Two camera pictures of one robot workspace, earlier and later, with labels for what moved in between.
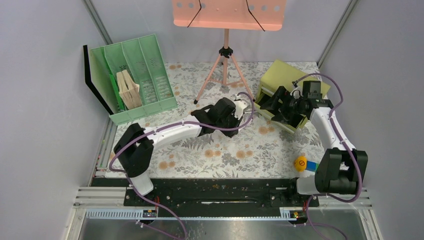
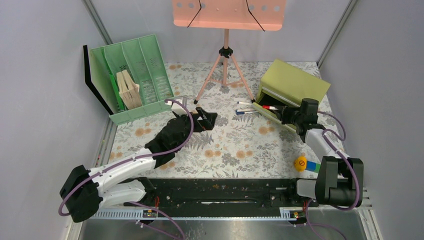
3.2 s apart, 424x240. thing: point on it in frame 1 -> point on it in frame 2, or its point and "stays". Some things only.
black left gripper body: [231, 120] -> [188, 127]
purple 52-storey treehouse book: [124, 92] stays
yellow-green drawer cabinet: [282, 74] stays
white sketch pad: [88, 81] stays
